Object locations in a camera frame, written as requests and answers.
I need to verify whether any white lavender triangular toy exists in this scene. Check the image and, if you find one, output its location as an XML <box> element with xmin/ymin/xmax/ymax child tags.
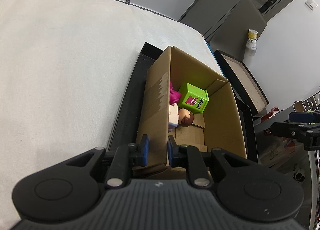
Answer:
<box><xmin>168</xmin><ymin>103</ymin><xmax>179</xmax><ymax>132</ymax></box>

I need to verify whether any magenta monster toy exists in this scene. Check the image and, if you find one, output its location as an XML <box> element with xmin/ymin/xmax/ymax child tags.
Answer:
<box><xmin>169</xmin><ymin>81</ymin><xmax>182</xmax><ymax>105</ymax></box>

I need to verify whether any brown cardboard box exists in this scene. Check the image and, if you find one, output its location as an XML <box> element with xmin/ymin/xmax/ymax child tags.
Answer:
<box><xmin>135</xmin><ymin>47</ymin><xmax>247</xmax><ymax>177</ymax></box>

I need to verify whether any black tray under box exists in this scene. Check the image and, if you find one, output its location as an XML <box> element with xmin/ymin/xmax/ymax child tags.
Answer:
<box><xmin>110</xmin><ymin>43</ymin><xmax>258</xmax><ymax>161</ymax></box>

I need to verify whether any grey leaning board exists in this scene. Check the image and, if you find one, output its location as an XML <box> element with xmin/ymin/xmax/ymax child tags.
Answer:
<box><xmin>209</xmin><ymin>0</ymin><xmax>267</xmax><ymax>61</ymax></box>

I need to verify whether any white wall switch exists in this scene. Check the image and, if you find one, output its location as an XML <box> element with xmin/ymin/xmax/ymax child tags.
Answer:
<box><xmin>305</xmin><ymin>0</ymin><xmax>318</xmax><ymax>11</ymax></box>

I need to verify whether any black door handle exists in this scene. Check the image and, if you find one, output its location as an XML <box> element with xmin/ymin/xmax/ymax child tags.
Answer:
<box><xmin>259</xmin><ymin>0</ymin><xmax>278</xmax><ymax>14</ymax></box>

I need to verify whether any green cube toy box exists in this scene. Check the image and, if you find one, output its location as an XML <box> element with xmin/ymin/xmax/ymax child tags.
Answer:
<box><xmin>178</xmin><ymin>83</ymin><xmax>209</xmax><ymax>114</ymax></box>

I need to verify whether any black tray brown inside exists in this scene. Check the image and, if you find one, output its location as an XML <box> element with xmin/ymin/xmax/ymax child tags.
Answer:
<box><xmin>214</xmin><ymin>50</ymin><xmax>269</xmax><ymax>116</ymax></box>

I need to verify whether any yellow lidded white bottle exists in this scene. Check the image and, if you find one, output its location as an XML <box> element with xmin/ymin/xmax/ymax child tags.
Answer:
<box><xmin>246</xmin><ymin>29</ymin><xmax>258</xmax><ymax>50</ymax></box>

